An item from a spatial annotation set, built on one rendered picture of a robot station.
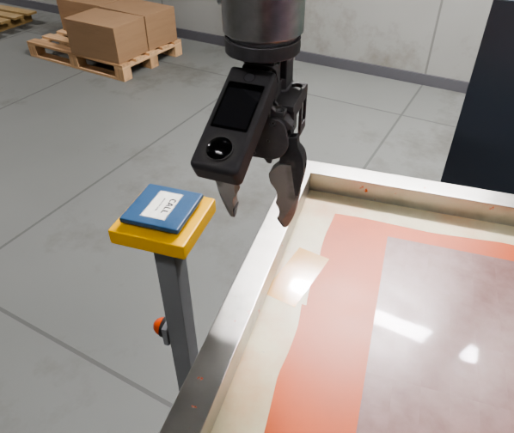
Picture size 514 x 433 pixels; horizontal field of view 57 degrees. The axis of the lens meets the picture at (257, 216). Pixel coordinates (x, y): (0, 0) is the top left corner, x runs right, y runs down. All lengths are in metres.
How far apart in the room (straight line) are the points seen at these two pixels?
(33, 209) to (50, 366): 0.97
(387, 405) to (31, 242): 2.01
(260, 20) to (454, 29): 3.32
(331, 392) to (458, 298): 0.23
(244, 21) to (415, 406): 0.42
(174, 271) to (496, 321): 0.50
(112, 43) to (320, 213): 3.15
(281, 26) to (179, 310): 0.61
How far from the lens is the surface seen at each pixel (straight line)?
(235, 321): 0.56
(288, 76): 0.51
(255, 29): 0.43
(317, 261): 0.68
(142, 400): 1.69
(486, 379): 0.61
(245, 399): 0.54
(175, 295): 0.88
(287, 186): 0.51
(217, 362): 0.53
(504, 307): 0.69
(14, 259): 2.31
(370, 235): 0.74
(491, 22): 1.05
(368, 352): 0.59
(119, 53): 3.80
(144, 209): 0.77
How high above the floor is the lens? 1.42
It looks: 39 degrees down
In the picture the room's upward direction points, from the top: straight up
